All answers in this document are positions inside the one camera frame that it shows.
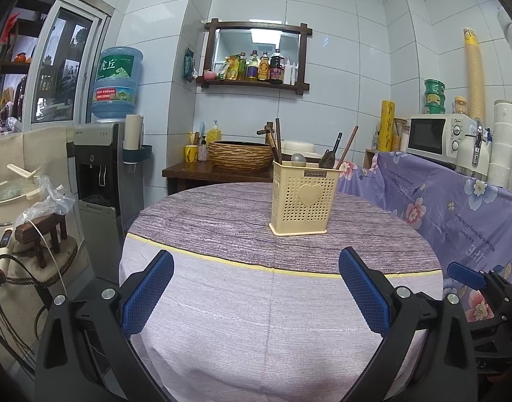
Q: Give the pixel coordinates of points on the grey water dispenser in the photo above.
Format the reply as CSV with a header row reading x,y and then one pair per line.
x,y
96,155

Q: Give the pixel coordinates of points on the cream paper cup sleeve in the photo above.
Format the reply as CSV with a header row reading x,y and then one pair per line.
x,y
133,132

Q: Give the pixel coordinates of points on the dark wood framed mirror shelf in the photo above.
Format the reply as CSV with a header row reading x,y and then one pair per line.
x,y
256,85

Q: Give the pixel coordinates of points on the small wooden stand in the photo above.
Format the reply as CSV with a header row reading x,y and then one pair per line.
x,y
38,226

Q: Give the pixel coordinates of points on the glass jar wooden lid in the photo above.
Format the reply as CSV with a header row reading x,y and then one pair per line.
x,y
401,136

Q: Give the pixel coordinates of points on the stack of white paper bowls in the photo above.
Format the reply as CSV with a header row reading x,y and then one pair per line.
x,y
505,146

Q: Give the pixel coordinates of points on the yellow soap pump bottle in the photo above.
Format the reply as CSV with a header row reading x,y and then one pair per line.
x,y
214,134

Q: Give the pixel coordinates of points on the white handheld device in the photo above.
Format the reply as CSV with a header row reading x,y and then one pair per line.
x,y
4,247

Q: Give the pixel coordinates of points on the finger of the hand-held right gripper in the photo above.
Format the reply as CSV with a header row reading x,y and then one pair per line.
x,y
465,274
494,331

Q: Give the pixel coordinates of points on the white plastic bottle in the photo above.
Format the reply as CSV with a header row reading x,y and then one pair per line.
x,y
287,74

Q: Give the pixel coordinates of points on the green glass bottle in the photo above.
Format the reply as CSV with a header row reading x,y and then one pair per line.
x,y
242,69

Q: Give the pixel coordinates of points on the dark wooden counter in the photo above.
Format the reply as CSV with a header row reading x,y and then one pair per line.
x,y
184,171

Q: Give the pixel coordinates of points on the sliding glass window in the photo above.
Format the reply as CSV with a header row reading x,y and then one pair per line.
x,y
67,71

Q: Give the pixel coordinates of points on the green instant noodle bowl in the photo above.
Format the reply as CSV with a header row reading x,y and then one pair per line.
x,y
435,109
435,86
435,99

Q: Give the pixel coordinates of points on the clear plastic bag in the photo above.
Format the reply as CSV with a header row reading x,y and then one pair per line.
x,y
57,201

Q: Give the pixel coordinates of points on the green seasoning packet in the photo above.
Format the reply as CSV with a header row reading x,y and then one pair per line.
x,y
222,71

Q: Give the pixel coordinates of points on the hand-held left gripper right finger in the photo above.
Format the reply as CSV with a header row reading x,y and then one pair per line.
x,y
364,293

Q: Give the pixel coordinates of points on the small floral bottle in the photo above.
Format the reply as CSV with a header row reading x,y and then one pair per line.
x,y
204,150

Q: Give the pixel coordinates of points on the round cushioned stool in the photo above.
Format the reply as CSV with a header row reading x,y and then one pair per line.
x,y
63,255

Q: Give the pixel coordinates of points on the black chopstick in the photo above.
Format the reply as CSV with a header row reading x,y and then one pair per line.
x,y
338,146

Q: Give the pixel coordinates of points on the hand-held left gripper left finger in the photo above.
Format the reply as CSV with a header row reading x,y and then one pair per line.
x,y
149,293

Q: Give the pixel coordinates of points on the blue toothbrush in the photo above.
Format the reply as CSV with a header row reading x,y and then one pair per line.
x,y
202,130

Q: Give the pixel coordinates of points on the yellow mug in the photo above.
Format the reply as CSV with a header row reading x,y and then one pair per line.
x,y
191,154

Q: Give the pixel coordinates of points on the dark green cup holder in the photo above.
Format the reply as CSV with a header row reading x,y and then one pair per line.
x,y
143,153

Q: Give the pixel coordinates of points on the yellow seasoning packet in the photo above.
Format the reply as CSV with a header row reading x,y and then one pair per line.
x,y
234,67

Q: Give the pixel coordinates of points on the purple floral cloth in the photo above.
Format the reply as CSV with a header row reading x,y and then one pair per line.
x,y
448,226

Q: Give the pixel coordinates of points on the white electric pot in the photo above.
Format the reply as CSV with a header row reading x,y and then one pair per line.
x,y
4,205

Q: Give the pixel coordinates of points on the small wooden crate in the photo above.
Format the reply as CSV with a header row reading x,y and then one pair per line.
x,y
371,158

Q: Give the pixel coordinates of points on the white microwave oven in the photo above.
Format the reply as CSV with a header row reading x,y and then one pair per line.
x,y
425,136

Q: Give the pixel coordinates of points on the large metal spoon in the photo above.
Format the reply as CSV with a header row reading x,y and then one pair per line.
x,y
298,158

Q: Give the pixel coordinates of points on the woven basket basin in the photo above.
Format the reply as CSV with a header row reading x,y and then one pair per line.
x,y
239,157

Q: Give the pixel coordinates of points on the large dark soy sauce bottle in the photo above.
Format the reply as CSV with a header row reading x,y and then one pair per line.
x,y
276,69

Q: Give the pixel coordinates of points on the yellow printed roll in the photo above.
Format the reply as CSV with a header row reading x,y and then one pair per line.
x,y
388,125

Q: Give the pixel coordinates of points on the small glass jar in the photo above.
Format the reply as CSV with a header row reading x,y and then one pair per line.
x,y
460,106

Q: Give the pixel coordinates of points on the bamboo faucet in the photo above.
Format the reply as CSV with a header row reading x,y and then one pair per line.
x,y
265,130

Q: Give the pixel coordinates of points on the green hanging packet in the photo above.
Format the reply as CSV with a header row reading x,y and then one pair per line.
x,y
189,65

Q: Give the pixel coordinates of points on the blue water jug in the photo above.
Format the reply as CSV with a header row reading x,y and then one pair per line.
x,y
117,83

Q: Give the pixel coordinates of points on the small pink pot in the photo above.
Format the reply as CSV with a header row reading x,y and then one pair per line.
x,y
209,75

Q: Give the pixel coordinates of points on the tall stack of paper cups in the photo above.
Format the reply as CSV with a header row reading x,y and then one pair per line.
x,y
473,75

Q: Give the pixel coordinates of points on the brown sauce bottle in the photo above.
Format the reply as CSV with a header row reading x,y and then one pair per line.
x,y
263,68

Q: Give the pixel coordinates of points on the cream perforated utensil holder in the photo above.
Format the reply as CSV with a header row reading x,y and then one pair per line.
x,y
304,201

